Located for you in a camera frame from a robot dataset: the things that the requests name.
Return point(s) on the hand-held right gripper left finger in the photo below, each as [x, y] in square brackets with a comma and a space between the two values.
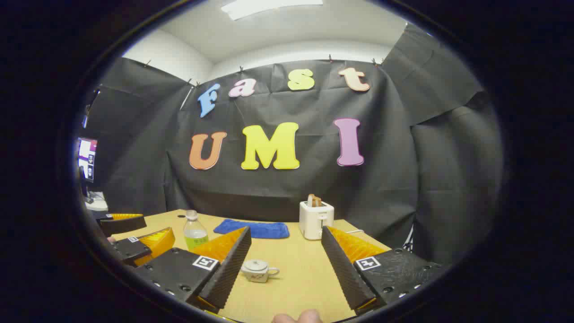
[228, 269]

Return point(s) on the white ceramic teacup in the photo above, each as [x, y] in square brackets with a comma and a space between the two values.
[258, 277]

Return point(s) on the white toaster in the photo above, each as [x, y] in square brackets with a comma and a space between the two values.
[314, 222]

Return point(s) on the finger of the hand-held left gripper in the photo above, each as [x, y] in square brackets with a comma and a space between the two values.
[130, 249]
[121, 224]

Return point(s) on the blue towel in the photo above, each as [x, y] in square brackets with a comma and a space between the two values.
[255, 229]

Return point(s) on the white teacup lid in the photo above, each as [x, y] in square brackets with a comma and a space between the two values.
[255, 264]

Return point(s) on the bread slice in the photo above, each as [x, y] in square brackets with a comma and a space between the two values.
[314, 200]

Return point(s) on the white metal frame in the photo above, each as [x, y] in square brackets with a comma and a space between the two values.
[410, 240]

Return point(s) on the clear water bottle green label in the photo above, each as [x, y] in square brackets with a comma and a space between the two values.
[195, 233]

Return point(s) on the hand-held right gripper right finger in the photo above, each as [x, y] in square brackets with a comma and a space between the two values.
[343, 273]

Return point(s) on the white side table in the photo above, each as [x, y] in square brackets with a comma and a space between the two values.
[97, 204]

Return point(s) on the computer monitor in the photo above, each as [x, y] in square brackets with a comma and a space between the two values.
[87, 157]

